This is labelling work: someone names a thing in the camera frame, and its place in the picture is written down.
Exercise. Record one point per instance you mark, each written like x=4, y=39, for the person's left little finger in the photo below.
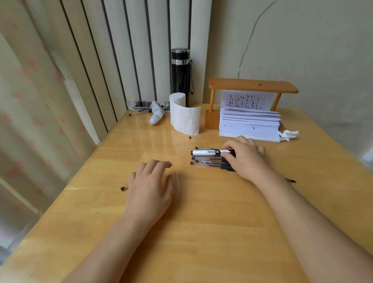
x=132, y=179

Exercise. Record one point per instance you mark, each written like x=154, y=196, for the white handheld device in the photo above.
x=156, y=114

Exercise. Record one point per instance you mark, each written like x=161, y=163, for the stack of white paper sheets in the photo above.
x=249, y=119

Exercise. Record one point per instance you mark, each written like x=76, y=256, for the person's left thumb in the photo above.
x=169, y=188

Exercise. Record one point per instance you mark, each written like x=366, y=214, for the white toilet paper roll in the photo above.
x=185, y=116

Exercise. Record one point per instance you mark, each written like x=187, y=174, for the person's right hand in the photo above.
x=247, y=159

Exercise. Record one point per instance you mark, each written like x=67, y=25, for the clear black gel pen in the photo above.
x=208, y=165
x=205, y=158
x=208, y=148
x=124, y=188
x=205, y=161
x=290, y=180

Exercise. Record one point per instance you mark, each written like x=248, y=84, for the person's left forearm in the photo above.
x=116, y=250

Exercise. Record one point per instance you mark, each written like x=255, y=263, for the pink patterned curtain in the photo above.
x=32, y=122

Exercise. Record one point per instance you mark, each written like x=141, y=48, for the white vertical blinds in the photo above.
x=122, y=55

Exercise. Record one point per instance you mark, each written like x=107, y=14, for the black thermos bottle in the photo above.
x=180, y=78

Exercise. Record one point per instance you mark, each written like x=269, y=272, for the person's left hand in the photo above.
x=147, y=198

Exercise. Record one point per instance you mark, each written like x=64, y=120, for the wooden desk shelf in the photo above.
x=250, y=86

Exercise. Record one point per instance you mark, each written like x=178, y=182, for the crumpled white tissue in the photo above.
x=289, y=135

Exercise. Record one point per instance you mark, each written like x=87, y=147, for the black phone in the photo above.
x=142, y=105

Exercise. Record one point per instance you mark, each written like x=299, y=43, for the person's left middle finger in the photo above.
x=151, y=166

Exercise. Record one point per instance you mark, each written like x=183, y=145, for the person's right forearm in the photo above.
x=309, y=230

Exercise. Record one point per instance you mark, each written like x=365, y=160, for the person's right thumb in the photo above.
x=228, y=155

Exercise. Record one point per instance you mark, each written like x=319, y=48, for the white marker pen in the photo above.
x=207, y=152

